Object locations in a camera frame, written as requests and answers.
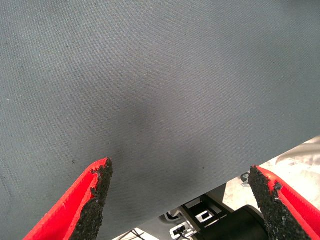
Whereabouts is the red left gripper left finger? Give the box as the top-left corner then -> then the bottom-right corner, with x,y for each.
23,157 -> 114,240

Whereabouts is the dark grey table cloth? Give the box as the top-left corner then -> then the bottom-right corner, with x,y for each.
0,0 -> 320,240

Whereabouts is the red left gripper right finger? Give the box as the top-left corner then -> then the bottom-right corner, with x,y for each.
248,164 -> 320,240

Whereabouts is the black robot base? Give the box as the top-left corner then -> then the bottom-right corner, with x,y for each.
159,183 -> 271,240

